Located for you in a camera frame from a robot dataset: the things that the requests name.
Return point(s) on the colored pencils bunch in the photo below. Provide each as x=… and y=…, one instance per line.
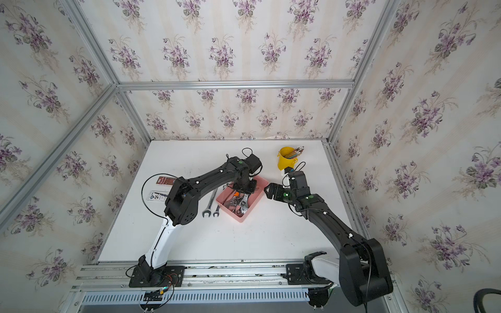
x=295, y=153

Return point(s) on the pink plastic storage box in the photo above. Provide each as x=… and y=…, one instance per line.
x=224, y=198

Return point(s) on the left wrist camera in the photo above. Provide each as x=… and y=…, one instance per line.
x=253, y=162

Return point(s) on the small circuit board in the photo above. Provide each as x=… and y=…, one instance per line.
x=153, y=296

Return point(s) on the yellow pencil cup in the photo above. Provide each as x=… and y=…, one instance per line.
x=283, y=161

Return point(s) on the large combination wrench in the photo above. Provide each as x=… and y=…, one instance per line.
x=208, y=210

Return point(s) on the small combination wrench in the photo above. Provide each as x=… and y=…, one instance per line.
x=216, y=210

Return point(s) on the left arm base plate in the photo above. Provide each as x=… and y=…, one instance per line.
x=161, y=277

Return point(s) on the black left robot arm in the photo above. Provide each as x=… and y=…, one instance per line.
x=181, y=205

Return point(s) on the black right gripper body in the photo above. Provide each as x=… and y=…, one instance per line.
x=280, y=193

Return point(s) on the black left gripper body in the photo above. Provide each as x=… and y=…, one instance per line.
x=247, y=186

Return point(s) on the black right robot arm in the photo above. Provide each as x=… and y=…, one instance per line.
x=360, y=269

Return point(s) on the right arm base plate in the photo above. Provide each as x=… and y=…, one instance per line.
x=299, y=274

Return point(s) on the large forged steel wrench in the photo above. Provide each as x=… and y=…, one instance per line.
x=243, y=207

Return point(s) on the red card package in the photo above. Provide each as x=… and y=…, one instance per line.
x=164, y=180

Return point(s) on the white blue sticker card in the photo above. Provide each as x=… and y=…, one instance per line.
x=157, y=196

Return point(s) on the aluminium rail frame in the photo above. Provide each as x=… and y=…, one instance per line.
x=212, y=283

